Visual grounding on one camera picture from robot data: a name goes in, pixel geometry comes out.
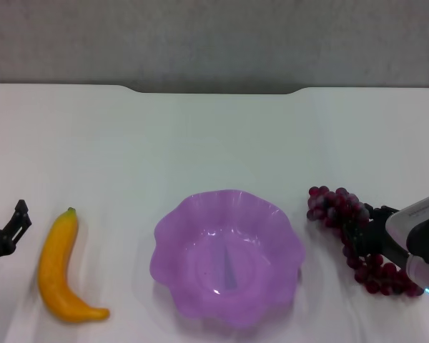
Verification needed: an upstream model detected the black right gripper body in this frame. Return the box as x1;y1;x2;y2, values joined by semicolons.
360;216;412;267

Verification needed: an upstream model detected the dark red grape bunch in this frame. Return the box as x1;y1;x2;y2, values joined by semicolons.
306;185;425;297

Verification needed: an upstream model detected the yellow plastic banana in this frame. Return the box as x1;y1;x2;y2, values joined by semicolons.
37;207;111;324

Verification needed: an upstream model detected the purple scalloped plastic plate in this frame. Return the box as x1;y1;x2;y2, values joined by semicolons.
149;189;306;330

